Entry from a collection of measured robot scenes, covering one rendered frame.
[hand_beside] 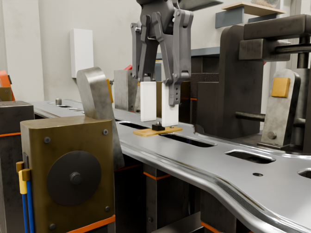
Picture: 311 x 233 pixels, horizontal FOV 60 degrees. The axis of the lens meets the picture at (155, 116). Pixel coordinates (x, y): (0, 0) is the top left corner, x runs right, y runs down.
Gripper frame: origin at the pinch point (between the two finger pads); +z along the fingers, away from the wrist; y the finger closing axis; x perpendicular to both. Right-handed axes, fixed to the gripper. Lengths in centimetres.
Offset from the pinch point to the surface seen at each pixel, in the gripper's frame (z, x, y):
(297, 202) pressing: 4.5, 7.7, -27.0
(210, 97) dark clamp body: -0.4, -15.4, 2.1
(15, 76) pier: -4, -22, 248
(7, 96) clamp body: 1, 14, 55
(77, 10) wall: -75, -91, 264
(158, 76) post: -5, -35, 45
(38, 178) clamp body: 4.9, 21.7, -8.8
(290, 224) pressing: 4.7, 10.8, -28.0
